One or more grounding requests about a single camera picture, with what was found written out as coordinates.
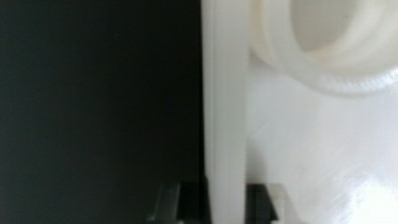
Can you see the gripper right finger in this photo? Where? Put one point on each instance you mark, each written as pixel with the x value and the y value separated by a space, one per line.
pixel 263 204

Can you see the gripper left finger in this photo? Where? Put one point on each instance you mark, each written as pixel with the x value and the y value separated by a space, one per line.
pixel 176 206

